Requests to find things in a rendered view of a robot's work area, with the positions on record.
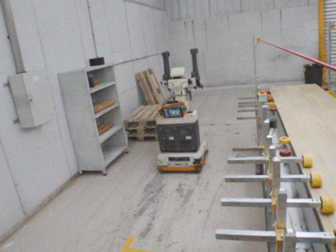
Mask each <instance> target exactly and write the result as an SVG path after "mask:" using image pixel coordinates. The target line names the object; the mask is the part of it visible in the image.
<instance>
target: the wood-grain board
mask: <svg viewBox="0 0 336 252"><path fill-rule="evenodd" d="M268 89H269V91H270V93H271V95H272V98H273V99H274V102H275V106H276V107H277V108H278V113H279V116H280V119H281V122H282V124H283V126H284V129H285V131H286V133H287V136H288V138H289V139H290V144H291V146H292V149H293V151H294V155H295V156H296V157H301V156H302V154H311V155H312V156H313V166H312V167H303V165H302V163H298V164H299V168H300V170H301V173H302V174H303V175H309V174H310V172H321V173H322V176H323V179H322V180H323V183H322V186H321V187H312V186H311V185H310V182H306V187H307V190H308V192H309V195H310V197H311V199H319V198H320V196H333V197H334V198H335V212H334V213H332V214H331V213H322V212H321V211H320V208H315V212H316V214H317V217H318V219H319V221H320V225H321V227H322V231H323V232H331V233H332V232H333V230H334V229H336V98H334V97H333V96H332V95H331V94H329V93H328V92H326V91H325V90H323V89H322V88H320V87H319V86H318V85H316V84H312V85H311V84H306V85H292V86H271V87H268Z"/></svg>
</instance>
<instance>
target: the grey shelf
mask: <svg viewBox="0 0 336 252"><path fill-rule="evenodd" d="M80 69H81V70H79V69H77V70H72V71H67V72H63V73H58V79H59V82H60V86H61V93H62V98H63V101H64V106H65V110H66V113H67V121H68V124H69V128H70V133H71V138H72V141H73V145H74V150H75V153H76V158H77V162H78V165H79V170H80V175H84V173H82V170H102V171H103V176H106V175H107V173H106V168H105V167H107V166H108V165H109V164H110V163H111V162H112V161H113V160H114V159H115V158H116V157H118V156H119V155H120V154H121V153H122V152H123V150H124V149H125V148H126V153H128V147H127V141H126V136H125V130H124V124H123V120H122V110H121V104H120V100H119V94H118V87H117V83H116V76H115V71H114V66H113V63H112V64H104V65H97V66H88V67H86V68H80ZM112 72H113V73H112ZM89 74H92V76H93V80H96V79H98V80H100V83H99V84H97V85H95V87H93V88H91V87H89V85H88V81H89V79H88V76H89ZM113 78H114V79H113ZM97 95H98V96H97ZM116 95H117V96H116ZM107 100H111V101H112V100H113V101H114V102H115V104H114V105H112V106H110V107H108V108H106V109H104V110H102V111H100V112H99V113H97V114H95V113H94V108H93V105H92V104H93V103H95V102H97V101H98V102H100V101H107ZM119 111H120V112H119ZM102 122H104V123H105V124H108V123H110V122H112V123H113V126H112V127H111V128H110V129H108V130H107V131H105V132H104V133H103V134H101V135H100V136H98V130H97V125H98V124H100V123H102ZM94 134H95V135H94ZM106 143H107V144H106Z"/></svg>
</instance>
